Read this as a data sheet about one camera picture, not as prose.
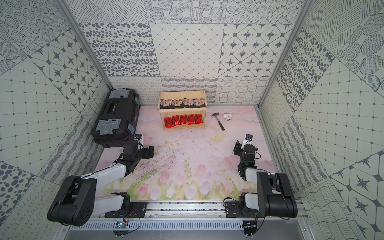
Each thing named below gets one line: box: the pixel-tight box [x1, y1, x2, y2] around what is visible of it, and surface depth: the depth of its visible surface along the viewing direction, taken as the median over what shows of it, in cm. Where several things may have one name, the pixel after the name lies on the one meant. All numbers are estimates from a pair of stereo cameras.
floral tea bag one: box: [160, 98, 172, 109], surface depth 95 cm
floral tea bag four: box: [196, 99, 202, 106], surface depth 95 cm
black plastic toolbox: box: [91, 88, 141, 148], surface depth 92 cm
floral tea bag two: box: [170, 99, 184, 109], surface depth 95 cm
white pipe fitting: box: [222, 113, 232, 122], surface depth 113 cm
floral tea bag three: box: [184, 98, 192, 106], surface depth 95 cm
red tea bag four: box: [186, 114, 195, 126], surface depth 109 cm
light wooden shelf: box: [157, 90, 208, 132], surface depth 95 cm
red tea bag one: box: [164, 116, 174, 128], surface depth 107 cm
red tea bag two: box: [172, 115, 181, 126], surface depth 109 cm
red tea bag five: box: [194, 113, 203, 124], surface depth 109 cm
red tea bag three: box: [179, 114, 188, 125], surface depth 110 cm
